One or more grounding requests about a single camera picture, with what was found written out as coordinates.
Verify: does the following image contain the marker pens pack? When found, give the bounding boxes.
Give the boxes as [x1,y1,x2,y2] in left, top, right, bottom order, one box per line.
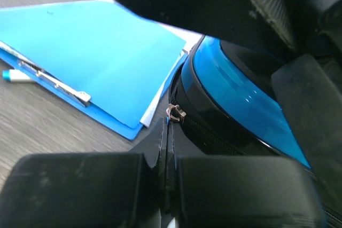
[2,69,35,83]

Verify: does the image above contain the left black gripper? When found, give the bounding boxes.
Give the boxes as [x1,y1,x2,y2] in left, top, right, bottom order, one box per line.
[285,0,341,65]

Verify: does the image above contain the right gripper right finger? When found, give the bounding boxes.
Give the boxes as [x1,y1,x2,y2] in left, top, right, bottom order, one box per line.
[168,123,326,227]

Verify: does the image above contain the blue suitcase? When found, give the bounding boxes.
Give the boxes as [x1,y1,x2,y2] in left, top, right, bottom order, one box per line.
[168,34,342,228]

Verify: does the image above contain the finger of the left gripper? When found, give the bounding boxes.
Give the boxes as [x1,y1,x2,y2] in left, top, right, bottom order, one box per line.
[116,0,297,54]

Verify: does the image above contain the blue file folder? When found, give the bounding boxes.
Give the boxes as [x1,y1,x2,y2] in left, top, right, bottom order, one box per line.
[1,0,185,140]

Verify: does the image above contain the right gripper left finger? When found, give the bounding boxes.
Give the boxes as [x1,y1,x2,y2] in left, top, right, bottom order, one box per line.
[1,118,168,227]

